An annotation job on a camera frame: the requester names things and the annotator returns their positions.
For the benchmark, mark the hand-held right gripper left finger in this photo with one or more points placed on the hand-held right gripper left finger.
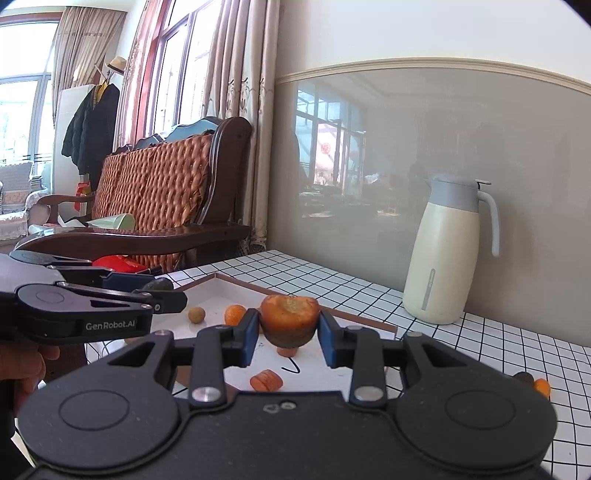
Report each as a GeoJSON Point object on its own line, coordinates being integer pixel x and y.
{"type": "Point", "coordinates": [249, 337]}

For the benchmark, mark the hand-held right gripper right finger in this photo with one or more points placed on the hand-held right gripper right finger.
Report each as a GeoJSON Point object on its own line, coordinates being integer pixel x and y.
{"type": "Point", "coordinates": [325, 341]}

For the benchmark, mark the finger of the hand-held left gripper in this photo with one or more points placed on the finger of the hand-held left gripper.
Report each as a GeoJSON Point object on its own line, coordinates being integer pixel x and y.
{"type": "Point", "coordinates": [171, 301]}
{"type": "Point", "coordinates": [131, 280]}

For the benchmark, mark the bumpy tangerine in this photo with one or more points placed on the bumpy tangerine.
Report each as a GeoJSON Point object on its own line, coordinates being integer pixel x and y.
{"type": "Point", "coordinates": [234, 314]}

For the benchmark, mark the small brown longan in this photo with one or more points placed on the small brown longan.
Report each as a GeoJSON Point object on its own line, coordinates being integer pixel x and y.
{"type": "Point", "coordinates": [196, 315]}

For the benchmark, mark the carrot top end piece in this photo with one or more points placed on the carrot top end piece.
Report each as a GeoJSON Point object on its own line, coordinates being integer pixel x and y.
{"type": "Point", "coordinates": [286, 351]}

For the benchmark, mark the thick carrot chunk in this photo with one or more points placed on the thick carrot chunk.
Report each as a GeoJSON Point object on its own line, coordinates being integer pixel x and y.
{"type": "Point", "coordinates": [290, 321]}

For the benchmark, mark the brown cardboard box tray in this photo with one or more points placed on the brown cardboard box tray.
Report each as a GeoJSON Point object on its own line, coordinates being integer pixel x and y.
{"type": "Point", "coordinates": [217, 295]}

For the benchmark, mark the person's left hand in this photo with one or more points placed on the person's left hand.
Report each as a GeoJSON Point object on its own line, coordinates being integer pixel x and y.
{"type": "Point", "coordinates": [23, 364]}

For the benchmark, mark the red packet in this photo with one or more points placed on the red packet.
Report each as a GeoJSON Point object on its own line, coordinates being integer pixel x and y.
{"type": "Point", "coordinates": [120, 264]}

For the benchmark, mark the green plastic cup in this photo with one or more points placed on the green plastic cup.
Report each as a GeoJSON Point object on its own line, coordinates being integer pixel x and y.
{"type": "Point", "coordinates": [117, 221]}

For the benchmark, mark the wooden chair with woven cushion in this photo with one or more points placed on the wooden chair with woven cushion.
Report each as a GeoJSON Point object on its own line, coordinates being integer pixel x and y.
{"type": "Point", "coordinates": [152, 184]}

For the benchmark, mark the sofa with lace cover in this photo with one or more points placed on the sofa with lace cover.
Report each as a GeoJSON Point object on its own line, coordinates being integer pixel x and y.
{"type": "Point", "coordinates": [18, 207]}

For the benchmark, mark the cream thermal jug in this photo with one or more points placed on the cream thermal jug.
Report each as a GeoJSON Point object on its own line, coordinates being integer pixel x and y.
{"type": "Point", "coordinates": [438, 258]}

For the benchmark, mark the black coat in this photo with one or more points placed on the black coat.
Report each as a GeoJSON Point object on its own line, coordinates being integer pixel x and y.
{"type": "Point", "coordinates": [90, 134]}

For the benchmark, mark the white cabinet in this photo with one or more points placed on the white cabinet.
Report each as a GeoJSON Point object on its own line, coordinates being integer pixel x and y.
{"type": "Point", "coordinates": [69, 106]}

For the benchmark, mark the pink sheer curtain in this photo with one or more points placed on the pink sheer curtain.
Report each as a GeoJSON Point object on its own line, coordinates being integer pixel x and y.
{"type": "Point", "coordinates": [138, 69]}

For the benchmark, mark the straw hat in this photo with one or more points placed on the straw hat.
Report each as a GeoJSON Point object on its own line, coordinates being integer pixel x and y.
{"type": "Point", "coordinates": [116, 64]}

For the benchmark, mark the bright window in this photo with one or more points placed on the bright window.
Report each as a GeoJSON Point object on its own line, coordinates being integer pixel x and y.
{"type": "Point", "coordinates": [23, 92]}

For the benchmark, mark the red framed window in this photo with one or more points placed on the red framed window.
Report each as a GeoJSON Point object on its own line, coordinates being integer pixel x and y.
{"type": "Point", "coordinates": [184, 69]}

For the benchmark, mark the small smooth orange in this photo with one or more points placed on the small smooth orange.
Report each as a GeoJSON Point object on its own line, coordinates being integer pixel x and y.
{"type": "Point", "coordinates": [542, 387]}

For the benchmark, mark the beige curtain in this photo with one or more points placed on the beige curtain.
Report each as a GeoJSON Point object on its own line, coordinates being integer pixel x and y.
{"type": "Point", "coordinates": [249, 92]}
{"type": "Point", "coordinates": [83, 41]}

